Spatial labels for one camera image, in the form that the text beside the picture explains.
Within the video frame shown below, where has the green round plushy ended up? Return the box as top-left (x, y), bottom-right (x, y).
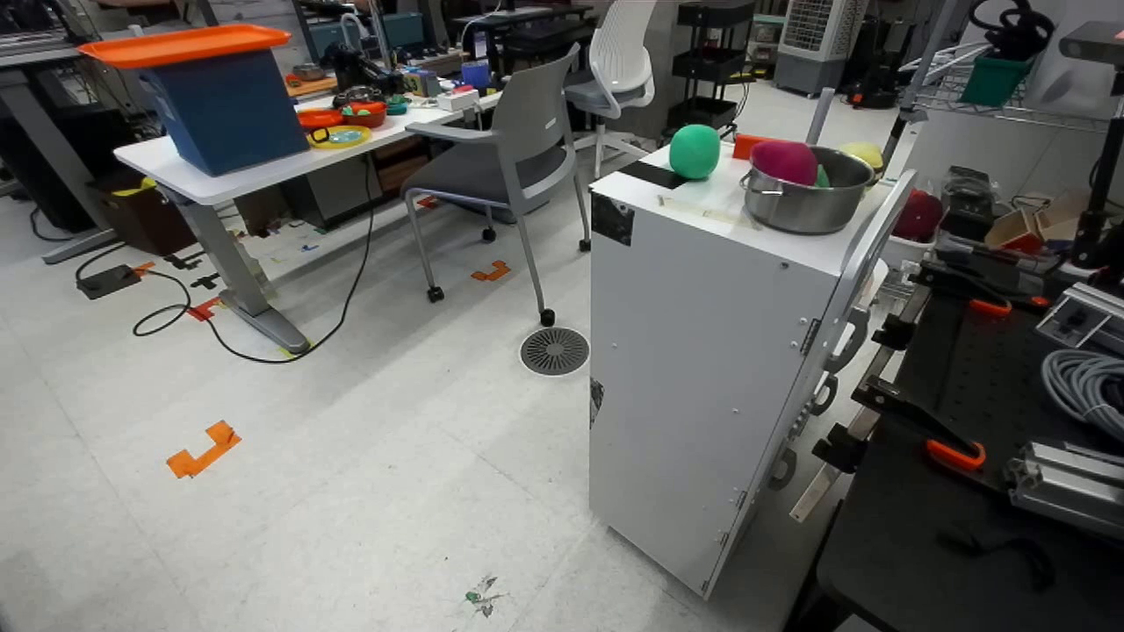
top-left (667, 121), bottom-right (724, 186)

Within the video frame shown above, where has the white toy kitchen cupboard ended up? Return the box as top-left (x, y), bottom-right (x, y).
top-left (587, 135), bottom-right (923, 603)

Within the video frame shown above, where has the steel cooking pot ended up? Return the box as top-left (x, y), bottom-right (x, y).
top-left (739, 145), bottom-right (883, 239)

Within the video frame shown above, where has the pink round plushy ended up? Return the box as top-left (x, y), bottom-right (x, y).
top-left (750, 137), bottom-right (821, 189)

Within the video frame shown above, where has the black round floor plate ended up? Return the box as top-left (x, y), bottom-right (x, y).
top-left (515, 324), bottom-right (592, 378)

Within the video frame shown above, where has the black flat panel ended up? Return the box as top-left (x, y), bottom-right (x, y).
top-left (616, 157), bottom-right (697, 193)

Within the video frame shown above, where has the grey plastic wheeled chair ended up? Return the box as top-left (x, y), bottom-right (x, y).
top-left (402, 43), bottom-right (592, 329)

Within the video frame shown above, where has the small white box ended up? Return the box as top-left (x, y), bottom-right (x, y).
top-left (432, 81), bottom-right (489, 121)

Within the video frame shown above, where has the black shelf cart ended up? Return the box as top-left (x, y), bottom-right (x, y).
top-left (665, 0), bottom-right (766, 139)

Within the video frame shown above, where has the white plastic chair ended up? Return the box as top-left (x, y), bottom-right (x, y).
top-left (578, 0), bottom-right (665, 184)

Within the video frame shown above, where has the orange plastic dish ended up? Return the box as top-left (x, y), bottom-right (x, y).
top-left (290, 98), bottom-right (395, 135)

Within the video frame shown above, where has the yellow green plate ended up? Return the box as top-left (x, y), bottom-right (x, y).
top-left (307, 124), bottom-right (376, 154)

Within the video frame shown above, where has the yellow striped plush sponge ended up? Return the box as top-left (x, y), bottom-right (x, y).
top-left (839, 137), bottom-right (890, 176)

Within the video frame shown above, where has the orange tape strip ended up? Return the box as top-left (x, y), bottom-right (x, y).
top-left (181, 292), bottom-right (225, 326)

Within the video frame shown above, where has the white air purifier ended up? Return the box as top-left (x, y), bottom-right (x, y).
top-left (768, 0), bottom-right (872, 98)

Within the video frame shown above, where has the white office desk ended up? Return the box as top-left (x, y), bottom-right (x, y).
top-left (114, 88), bottom-right (506, 359)

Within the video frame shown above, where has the blue storage bin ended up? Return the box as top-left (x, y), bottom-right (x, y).
top-left (139, 45), bottom-right (313, 178)

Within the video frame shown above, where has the black perforated work table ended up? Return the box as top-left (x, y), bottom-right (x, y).
top-left (781, 251), bottom-right (1124, 632)

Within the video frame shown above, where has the black power brick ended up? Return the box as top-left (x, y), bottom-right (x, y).
top-left (75, 260), bottom-right (149, 301)

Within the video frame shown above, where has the orange bin lid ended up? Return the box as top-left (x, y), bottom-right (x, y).
top-left (78, 22), bottom-right (295, 74)

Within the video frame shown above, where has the green box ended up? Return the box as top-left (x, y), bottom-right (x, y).
top-left (960, 49), bottom-right (1040, 114)

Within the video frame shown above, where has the black floor cable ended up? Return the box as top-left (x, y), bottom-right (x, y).
top-left (71, 150), bottom-right (381, 370)

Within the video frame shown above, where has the large orange floor tape bracket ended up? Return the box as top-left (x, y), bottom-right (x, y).
top-left (160, 417), bottom-right (247, 484)

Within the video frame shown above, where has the black clamp with orange handle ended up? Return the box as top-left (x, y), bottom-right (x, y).
top-left (811, 378), bottom-right (992, 477)
top-left (872, 260), bottom-right (1017, 354)

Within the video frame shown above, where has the black hook-shaped strap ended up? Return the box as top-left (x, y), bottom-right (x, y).
top-left (934, 527), bottom-right (1056, 595)

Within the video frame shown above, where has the grey coiled cable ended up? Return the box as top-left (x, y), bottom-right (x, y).
top-left (1037, 344), bottom-right (1124, 446)

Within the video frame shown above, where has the aluminium extrusion with bracket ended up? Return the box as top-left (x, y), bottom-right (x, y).
top-left (1000, 434), bottom-right (1124, 546)
top-left (1033, 279), bottom-right (1124, 354)

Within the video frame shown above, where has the metal wire shelf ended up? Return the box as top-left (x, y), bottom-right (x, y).
top-left (905, 67), bottom-right (1124, 135)

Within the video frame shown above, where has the black cable bundle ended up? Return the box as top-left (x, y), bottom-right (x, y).
top-left (965, 0), bottom-right (1062, 62)

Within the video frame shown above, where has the black camera stand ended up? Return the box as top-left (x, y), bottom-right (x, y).
top-left (1056, 13), bottom-right (1124, 275)

